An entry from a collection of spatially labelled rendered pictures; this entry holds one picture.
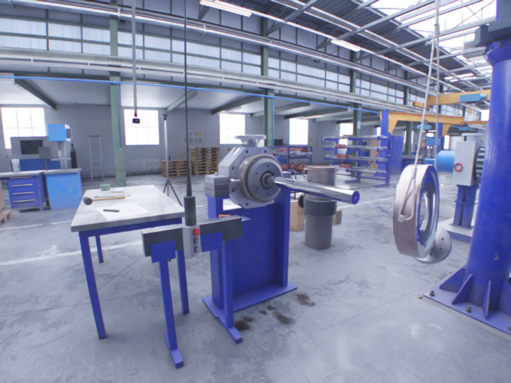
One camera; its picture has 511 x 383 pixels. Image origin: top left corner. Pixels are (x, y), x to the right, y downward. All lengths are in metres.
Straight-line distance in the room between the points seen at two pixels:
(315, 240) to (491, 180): 1.99
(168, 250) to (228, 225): 0.40
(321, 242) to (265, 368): 2.00
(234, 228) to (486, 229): 2.01
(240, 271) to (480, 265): 2.04
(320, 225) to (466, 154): 2.50
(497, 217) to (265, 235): 1.90
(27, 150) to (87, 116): 2.97
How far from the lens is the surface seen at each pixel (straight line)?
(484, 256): 2.66
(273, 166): 1.87
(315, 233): 3.35
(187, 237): 1.00
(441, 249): 1.41
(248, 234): 2.20
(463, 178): 4.63
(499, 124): 2.54
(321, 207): 3.21
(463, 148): 4.63
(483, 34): 2.66
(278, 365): 1.82
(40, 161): 11.98
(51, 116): 13.52
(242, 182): 1.79
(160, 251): 1.51
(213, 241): 1.59
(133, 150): 13.24
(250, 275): 2.37
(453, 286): 2.91
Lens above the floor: 1.33
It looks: 10 degrees down
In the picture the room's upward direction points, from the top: straight up
